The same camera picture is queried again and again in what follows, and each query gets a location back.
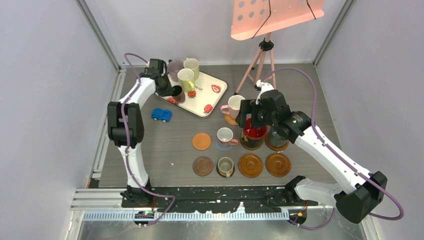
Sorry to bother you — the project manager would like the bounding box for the plain orange round coaster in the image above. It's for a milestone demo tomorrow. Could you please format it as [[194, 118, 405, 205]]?
[[192, 132, 212, 151]]

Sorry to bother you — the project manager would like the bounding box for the woven orange rattan coaster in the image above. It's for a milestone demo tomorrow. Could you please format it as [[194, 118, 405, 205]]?
[[224, 114, 238, 126]]

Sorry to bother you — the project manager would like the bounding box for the glossy brown grooved wooden coaster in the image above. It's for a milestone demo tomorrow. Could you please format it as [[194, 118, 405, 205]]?
[[265, 152, 291, 178]]

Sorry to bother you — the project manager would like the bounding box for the black small mug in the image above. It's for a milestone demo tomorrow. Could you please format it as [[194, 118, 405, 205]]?
[[171, 85, 186, 103]]

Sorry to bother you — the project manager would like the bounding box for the orange black-rimmed coaster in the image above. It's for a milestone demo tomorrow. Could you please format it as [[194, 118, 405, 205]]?
[[216, 166, 235, 178]]

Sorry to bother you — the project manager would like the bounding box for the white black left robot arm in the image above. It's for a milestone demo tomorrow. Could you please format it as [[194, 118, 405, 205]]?
[[107, 58, 173, 207]]

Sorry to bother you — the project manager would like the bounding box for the pink music stand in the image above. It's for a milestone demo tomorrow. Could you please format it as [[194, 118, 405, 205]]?
[[230, 0, 325, 95]]

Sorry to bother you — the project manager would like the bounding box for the red black mug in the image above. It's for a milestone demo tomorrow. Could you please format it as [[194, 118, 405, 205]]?
[[240, 118, 268, 151]]

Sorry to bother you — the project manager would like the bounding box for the pink handled floral mug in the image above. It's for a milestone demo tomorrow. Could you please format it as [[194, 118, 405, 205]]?
[[217, 127, 239, 147]]

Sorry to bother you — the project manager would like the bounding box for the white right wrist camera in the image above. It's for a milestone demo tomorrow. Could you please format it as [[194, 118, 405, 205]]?
[[254, 79, 275, 102]]

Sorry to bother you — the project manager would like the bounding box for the pale green mug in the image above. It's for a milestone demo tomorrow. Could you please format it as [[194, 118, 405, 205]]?
[[183, 58, 200, 81]]

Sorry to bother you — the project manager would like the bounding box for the grey small mug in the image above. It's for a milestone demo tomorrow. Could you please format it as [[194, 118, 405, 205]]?
[[216, 157, 235, 174]]

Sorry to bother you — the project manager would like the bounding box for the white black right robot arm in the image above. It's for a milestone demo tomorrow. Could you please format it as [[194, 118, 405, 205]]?
[[235, 89, 388, 224]]

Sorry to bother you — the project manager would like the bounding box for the dark teal mug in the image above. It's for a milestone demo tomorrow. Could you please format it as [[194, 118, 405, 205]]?
[[267, 127, 289, 149]]

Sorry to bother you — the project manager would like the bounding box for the dark brown wooden coaster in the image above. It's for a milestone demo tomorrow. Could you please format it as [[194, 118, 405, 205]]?
[[192, 156, 214, 177]]

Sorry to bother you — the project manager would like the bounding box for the cream white mug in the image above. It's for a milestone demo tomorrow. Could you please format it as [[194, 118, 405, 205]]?
[[177, 68, 195, 93]]

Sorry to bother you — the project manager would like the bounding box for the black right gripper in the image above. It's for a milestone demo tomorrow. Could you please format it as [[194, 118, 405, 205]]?
[[235, 99, 277, 128]]

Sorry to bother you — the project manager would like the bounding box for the blue smiley foam coaster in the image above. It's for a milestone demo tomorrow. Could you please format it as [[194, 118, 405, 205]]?
[[215, 141, 233, 151]]

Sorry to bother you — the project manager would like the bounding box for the white serving tray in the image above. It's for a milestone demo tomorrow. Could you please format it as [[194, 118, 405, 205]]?
[[161, 71, 228, 119]]

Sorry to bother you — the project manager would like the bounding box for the mauve mug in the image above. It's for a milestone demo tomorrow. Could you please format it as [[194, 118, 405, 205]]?
[[167, 59, 184, 82]]

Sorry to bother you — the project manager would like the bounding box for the blue toy car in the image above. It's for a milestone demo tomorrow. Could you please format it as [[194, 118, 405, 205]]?
[[151, 108, 172, 123]]

